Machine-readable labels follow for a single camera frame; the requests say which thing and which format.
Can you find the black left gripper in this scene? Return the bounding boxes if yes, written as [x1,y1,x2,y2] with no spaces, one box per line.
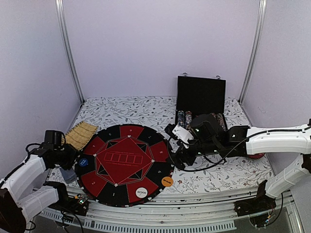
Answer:
[54,143,81,170]

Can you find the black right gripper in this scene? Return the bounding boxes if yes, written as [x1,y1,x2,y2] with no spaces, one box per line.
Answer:
[165,133,220,170]

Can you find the blue small blind button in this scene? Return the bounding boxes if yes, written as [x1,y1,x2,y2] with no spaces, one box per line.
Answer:
[78,158,88,167]

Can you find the blue checkered card deck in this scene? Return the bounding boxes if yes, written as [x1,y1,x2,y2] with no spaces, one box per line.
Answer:
[59,167,77,184]

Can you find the orange big blind button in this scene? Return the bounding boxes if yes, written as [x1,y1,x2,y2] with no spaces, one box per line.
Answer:
[161,176,173,187]

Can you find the white dealer button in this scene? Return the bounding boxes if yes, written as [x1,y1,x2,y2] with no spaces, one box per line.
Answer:
[135,187,148,199]

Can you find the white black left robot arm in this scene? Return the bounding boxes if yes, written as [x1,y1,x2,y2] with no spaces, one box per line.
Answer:
[0,130,79,233]

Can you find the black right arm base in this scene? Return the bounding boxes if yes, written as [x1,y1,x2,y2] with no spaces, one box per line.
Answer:
[234,196,276,216]

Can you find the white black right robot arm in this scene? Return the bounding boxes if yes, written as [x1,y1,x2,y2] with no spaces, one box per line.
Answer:
[165,114,311,212]

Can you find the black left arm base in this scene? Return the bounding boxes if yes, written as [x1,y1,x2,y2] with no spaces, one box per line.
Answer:
[49,194,89,216]

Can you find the poker chip row far right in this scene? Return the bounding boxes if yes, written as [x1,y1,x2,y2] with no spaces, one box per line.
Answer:
[216,114,226,131]

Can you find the woven bamboo fan mat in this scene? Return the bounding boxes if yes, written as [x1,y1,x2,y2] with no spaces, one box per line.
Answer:
[62,121,98,150]

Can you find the poker chip row far left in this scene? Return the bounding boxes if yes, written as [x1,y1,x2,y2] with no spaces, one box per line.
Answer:
[177,110,185,128]

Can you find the black poker chip case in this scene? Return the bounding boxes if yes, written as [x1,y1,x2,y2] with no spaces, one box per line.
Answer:
[175,76,226,123]

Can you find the red floral round tin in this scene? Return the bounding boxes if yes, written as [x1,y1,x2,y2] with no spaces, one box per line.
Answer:
[248,153,265,159]

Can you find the round red black poker mat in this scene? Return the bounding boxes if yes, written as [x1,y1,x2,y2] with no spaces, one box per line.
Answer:
[75,124,174,207]

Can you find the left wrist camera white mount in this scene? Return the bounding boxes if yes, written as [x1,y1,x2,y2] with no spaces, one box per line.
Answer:
[44,130,66,147]

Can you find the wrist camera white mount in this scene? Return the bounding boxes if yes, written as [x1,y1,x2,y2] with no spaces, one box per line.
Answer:
[173,125,194,149]
[44,130,66,147]

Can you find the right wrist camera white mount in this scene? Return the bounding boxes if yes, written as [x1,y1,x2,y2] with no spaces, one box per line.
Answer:
[173,125,194,149]

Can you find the right aluminium corner post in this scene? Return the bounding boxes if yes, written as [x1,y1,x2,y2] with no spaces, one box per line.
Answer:
[239,0,267,105]

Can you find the aluminium corner post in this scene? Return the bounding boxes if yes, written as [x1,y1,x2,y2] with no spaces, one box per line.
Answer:
[239,0,267,105]
[55,0,85,104]

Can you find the left aluminium corner post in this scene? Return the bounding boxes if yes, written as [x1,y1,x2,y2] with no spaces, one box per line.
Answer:
[55,0,85,104]

